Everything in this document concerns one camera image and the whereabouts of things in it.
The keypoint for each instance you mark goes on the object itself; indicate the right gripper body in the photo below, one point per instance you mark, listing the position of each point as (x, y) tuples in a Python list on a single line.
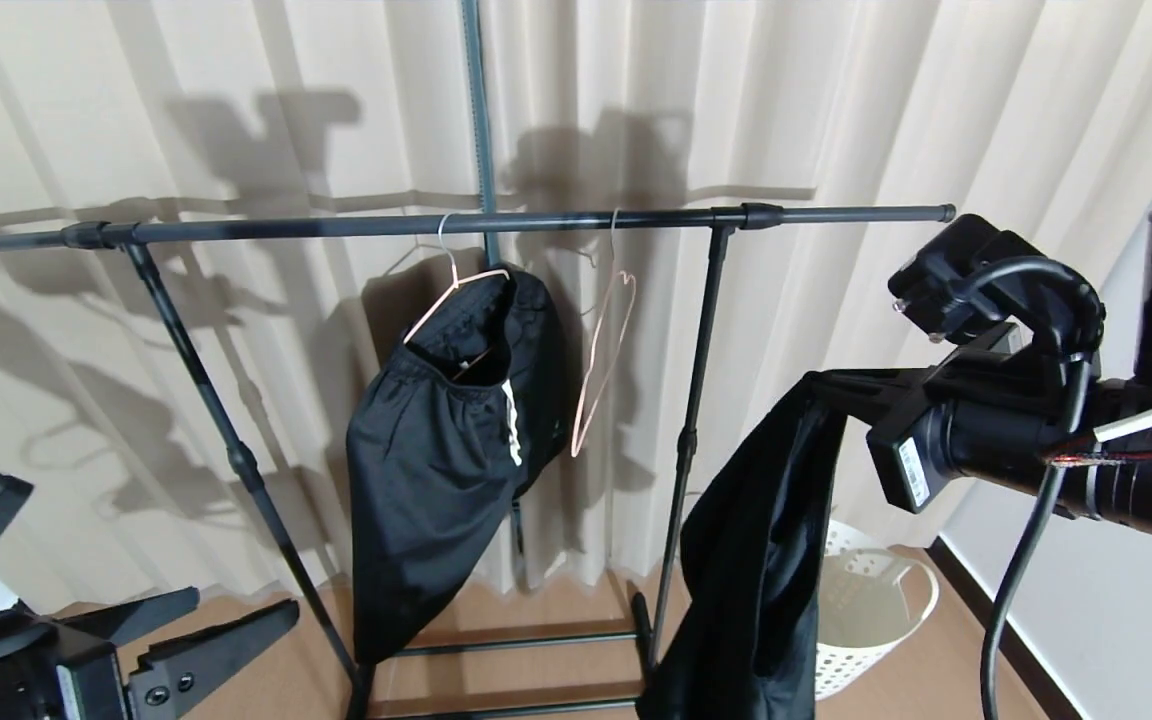
[(996, 440)]

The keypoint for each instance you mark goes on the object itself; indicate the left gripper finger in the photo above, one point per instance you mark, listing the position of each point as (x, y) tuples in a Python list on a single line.
[(216, 655), (141, 615)]

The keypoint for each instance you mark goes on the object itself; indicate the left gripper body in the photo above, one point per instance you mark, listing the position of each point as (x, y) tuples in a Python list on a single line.
[(26, 670)]

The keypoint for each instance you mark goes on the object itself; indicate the black garment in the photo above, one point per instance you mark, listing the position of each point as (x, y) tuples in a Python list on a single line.
[(756, 560)]

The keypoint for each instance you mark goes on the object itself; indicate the black shorts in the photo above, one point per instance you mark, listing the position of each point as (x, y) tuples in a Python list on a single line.
[(436, 480)]

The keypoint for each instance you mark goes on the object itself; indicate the pink clothes hanger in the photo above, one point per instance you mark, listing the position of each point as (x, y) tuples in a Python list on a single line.
[(614, 240), (431, 314)]

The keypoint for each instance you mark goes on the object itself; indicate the white laundry basket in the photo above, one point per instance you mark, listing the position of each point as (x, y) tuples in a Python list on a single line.
[(886, 600)]

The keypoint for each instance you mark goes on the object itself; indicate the black clothes rack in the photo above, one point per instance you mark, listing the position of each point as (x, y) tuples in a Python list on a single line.
[(336, 228)]

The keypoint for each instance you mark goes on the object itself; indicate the white curtain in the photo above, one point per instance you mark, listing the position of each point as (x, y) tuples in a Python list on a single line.
[(936, 100)]

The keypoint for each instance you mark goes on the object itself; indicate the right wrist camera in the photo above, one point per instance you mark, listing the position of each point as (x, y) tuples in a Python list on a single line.
[(956, 275)]

